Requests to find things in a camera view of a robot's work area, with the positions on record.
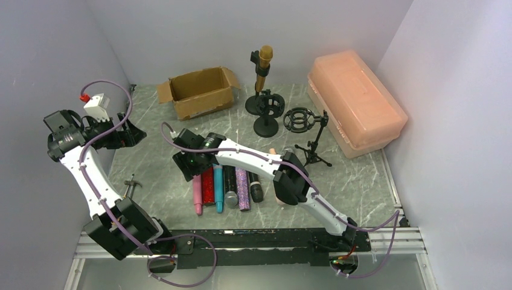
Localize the pink microphone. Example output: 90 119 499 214
192 175 203 216

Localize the red glitter microphone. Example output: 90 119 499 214
200 167 215 206

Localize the blue microphone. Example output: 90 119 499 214
213 165 224 213

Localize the black glitter microphone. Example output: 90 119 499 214
223 166 238 208

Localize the purple glitter microphone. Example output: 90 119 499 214
235 167 251 211

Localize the cardboard box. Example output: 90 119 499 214
156 66 240 121

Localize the plain black microphone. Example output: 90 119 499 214
248 172 264 203

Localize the beige plastic microphone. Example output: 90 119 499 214
269 148 285 206

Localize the black clip round-base stand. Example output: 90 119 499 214
245 45 274 115

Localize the black shock-mount round-base stand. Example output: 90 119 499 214
253 89 285 138

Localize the black tripod shock-mount stand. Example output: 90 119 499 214
283 107 333 168

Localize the gold microphone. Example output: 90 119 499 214
255 45 274 94

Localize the black silver-head microphone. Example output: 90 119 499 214
282 147 295 155

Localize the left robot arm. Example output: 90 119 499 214
43 110 170 260

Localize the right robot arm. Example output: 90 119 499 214
167 129 358 248

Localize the orange plastic storage box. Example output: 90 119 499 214
307 50 408 158

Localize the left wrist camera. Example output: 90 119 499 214
80 94 110 122

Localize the black base frame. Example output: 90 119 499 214
150 228 371 269

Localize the aluminium rail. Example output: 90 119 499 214
64 227 438 289

